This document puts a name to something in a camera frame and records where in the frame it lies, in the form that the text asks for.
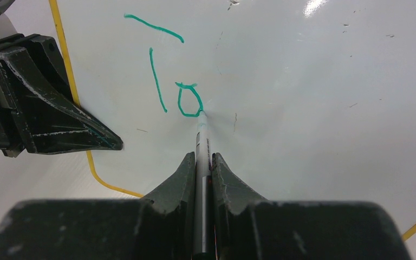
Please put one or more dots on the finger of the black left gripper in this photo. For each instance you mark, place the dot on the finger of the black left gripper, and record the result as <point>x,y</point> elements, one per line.
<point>42,106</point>

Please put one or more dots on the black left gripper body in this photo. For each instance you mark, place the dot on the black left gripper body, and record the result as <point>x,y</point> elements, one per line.
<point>11,144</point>

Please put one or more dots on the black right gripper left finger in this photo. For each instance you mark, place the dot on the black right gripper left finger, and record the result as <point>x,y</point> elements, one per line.
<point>167,223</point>

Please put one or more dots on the green whiteboard marker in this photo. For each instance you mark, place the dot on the green whiteboard marker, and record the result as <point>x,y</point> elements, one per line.
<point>203,245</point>

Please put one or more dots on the yellow-framed whiteboard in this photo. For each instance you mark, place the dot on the yellow-framed whiteboard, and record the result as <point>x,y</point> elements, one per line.
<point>306,100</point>

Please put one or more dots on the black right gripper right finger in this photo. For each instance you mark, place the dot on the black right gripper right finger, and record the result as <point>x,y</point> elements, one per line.
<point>234,201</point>

